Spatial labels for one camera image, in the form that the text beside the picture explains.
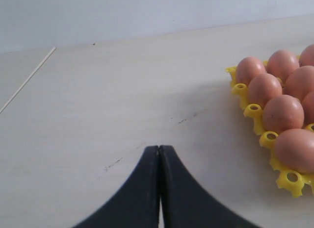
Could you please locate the brown egg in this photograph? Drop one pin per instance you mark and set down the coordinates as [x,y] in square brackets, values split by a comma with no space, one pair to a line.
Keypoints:
[282,113]
[282,63]
[307,56]
[263,88]
[300,82]
[308,107]
[294,148]
[247,69]

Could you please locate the yellow plastic egg tray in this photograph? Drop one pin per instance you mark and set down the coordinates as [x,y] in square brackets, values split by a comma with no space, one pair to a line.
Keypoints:
[289,179]

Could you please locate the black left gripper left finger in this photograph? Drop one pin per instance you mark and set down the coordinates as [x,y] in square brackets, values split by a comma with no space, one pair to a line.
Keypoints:
[136,203]

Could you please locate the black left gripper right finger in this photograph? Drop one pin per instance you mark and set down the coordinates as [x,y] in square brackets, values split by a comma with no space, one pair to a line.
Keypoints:
[186,204]

